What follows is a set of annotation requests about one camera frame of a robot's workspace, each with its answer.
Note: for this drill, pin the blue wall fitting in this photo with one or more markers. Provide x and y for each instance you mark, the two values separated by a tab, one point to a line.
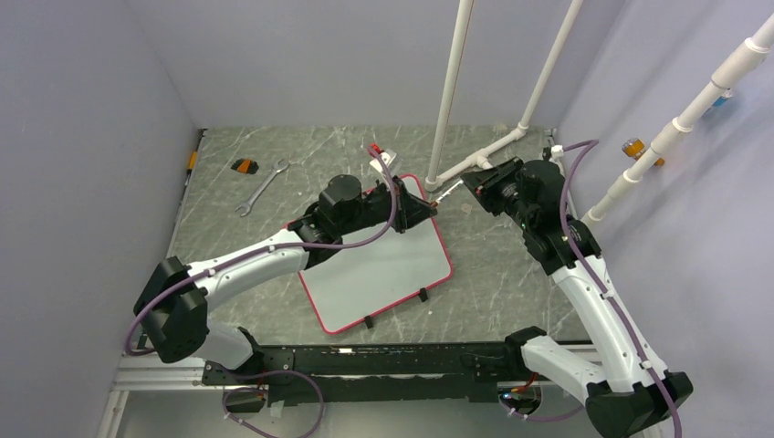
723	98

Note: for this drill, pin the aluminium frame rail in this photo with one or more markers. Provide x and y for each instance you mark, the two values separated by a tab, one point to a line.
152	399

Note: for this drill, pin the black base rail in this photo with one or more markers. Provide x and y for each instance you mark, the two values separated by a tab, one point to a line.
473	371

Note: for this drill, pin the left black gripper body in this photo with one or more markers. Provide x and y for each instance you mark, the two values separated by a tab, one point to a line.
377	208

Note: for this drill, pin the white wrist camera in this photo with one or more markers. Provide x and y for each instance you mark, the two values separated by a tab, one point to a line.
554	153
385	159

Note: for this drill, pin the red framed whiteboard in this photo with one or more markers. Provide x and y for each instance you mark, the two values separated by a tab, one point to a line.
360	283

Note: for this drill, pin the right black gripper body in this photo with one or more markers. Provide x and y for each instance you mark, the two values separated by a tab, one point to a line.
499	189

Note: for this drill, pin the white pipe on wall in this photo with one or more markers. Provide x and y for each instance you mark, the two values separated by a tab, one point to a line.
744	59

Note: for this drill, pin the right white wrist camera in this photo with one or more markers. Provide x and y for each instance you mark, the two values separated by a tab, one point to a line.
554	153

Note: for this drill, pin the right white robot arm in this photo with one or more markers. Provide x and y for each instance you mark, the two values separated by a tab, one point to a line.
632	390

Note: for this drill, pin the orange yellow wall fitting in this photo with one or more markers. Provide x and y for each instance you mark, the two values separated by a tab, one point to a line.
634	148

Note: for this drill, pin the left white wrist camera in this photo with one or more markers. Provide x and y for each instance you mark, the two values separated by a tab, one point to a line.
385	159

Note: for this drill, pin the silver wrench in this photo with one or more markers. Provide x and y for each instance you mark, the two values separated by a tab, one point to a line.
245	208

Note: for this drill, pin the black orange brush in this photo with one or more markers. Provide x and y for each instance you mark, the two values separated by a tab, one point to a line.
245	166

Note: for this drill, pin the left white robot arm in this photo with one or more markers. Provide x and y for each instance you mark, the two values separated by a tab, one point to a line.
173	308

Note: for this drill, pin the white pvc pipe frame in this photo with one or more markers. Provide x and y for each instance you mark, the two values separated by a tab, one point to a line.
501	57

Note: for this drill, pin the white marker pen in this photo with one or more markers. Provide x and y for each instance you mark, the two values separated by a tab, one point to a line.
444	195

